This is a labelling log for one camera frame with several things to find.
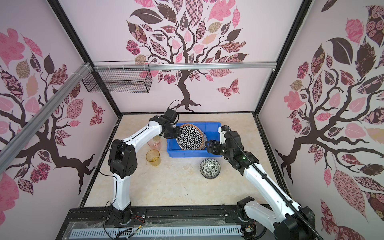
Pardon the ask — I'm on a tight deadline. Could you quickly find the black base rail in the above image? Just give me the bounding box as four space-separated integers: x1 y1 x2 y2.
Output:
57 197 269 240

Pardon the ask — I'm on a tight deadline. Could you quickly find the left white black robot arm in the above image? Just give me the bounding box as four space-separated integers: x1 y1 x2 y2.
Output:
108 109 180 225

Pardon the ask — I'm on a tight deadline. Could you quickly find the dark floral patterned bowl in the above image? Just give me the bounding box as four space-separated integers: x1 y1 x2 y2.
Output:
200 158 221 179

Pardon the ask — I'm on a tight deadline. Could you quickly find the pink translucent plastic cup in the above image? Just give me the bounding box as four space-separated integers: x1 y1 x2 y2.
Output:
147 136 162 151

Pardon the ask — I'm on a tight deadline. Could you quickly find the black striped white plate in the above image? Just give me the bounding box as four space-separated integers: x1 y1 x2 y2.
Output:
201 132 207 150

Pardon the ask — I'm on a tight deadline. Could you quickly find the yellow translucent plastic cup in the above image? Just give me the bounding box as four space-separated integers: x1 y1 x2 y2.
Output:
146 150 161 167

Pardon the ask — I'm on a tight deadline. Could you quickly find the white slotted cable duct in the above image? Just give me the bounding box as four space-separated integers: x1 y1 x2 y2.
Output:
68 226 243 240

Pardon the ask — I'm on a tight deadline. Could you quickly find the aluminium back crossbar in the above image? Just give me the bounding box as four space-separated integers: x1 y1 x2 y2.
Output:
93 62 277 71

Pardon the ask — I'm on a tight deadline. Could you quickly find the black wire mesh basket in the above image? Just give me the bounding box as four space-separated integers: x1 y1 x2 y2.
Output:
82 60 153 94

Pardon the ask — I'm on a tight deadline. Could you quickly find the black geometric orange-rimmed plate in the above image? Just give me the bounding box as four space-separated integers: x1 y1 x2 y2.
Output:
176 124 203 151

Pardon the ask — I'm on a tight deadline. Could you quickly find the aluminium left crossbar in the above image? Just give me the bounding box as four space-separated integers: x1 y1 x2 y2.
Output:
1 63 92 172

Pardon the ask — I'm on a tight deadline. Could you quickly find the blue plastic bin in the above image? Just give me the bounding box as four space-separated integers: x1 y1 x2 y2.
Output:
167 122 222 158

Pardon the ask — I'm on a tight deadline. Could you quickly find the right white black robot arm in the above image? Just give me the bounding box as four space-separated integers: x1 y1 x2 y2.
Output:
206 125 322 240

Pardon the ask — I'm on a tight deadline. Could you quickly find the aluminium crossbar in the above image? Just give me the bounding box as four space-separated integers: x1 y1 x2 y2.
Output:
1 63 92 172
93 62 277 71

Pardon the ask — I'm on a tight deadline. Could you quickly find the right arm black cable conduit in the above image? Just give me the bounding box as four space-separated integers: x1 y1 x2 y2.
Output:
221 125 324 240

